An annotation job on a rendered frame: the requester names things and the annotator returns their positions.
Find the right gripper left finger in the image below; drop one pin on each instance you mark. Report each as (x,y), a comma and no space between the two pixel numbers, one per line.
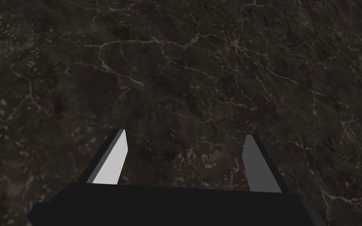
(112,163)

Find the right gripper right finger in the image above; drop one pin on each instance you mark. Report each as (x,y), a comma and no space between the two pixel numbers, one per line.
(258,169)

